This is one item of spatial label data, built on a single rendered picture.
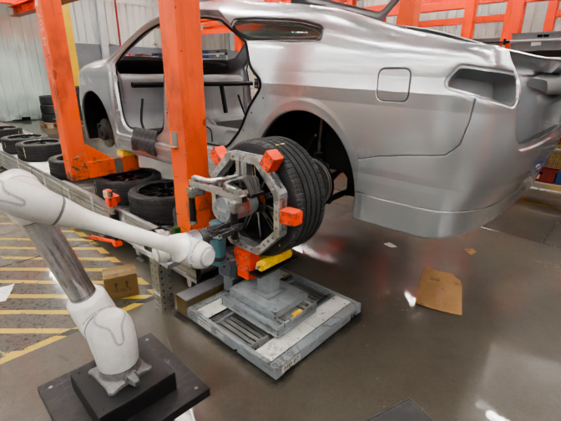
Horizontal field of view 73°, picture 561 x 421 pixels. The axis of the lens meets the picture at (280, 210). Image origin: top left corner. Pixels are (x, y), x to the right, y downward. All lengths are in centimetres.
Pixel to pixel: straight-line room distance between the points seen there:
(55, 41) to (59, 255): 270
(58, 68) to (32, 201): 275
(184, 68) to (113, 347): 145
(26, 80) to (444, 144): 1381
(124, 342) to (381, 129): 149
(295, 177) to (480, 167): 84
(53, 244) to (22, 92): 1326
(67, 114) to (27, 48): 1086
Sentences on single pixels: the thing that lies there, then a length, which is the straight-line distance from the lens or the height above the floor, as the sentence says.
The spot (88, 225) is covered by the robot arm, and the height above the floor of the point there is 102.
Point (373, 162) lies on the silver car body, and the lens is 205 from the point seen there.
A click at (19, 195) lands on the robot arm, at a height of 117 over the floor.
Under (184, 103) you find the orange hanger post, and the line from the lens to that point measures 228.
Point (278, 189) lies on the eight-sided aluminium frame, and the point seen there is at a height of 98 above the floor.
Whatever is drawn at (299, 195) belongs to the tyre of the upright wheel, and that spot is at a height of 95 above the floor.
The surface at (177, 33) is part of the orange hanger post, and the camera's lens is 227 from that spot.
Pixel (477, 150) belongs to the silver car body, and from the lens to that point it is 191.
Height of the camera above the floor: 152
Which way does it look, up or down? 20 degrees down
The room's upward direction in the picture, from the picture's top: 1 degrees clockwise
